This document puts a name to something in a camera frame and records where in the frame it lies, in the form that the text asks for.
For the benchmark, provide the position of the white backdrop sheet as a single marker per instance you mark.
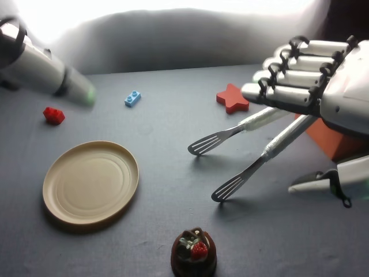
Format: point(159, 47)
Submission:
point(173, 34)

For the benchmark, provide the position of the blue toy brick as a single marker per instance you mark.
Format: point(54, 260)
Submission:
point(132, 99)

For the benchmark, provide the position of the metal slotted tongs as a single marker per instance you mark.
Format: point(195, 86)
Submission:
point(278, 142)

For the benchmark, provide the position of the red wooden star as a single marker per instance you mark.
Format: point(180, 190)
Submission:
point(232, 99)

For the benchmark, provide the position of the orange block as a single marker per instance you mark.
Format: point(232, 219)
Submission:
point(328, 138)

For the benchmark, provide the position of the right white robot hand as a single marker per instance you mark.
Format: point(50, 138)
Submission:
point(346, 86)

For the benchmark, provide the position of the chocolate toy cake with strawberry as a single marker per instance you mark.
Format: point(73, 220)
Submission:
point(199, 251)

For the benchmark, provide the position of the grey table cloth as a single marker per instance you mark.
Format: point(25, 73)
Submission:
point(173, 173)

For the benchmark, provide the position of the red toy brick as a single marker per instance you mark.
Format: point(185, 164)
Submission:
point(54, 116)

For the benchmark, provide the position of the cream round plate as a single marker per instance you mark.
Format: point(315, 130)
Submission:
point(89, 181)

